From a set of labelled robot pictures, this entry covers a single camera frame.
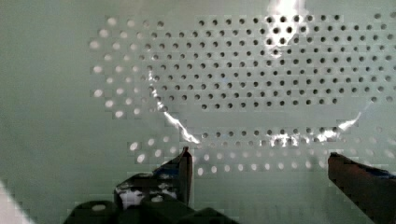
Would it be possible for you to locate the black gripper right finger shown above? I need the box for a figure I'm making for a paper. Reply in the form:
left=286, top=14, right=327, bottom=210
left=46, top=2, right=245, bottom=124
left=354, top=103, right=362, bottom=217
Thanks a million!
left=328, top=152, right=396, bottom=224

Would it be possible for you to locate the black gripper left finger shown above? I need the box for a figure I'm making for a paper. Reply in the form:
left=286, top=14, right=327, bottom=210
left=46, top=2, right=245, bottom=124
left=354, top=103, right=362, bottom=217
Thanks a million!
left=113, top=147, right=192, bottom=209

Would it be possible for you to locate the green perforated strainer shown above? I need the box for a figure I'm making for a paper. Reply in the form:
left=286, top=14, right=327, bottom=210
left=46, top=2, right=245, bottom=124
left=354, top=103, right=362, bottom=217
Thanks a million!
left=1, top=0, right=395, bottom=224

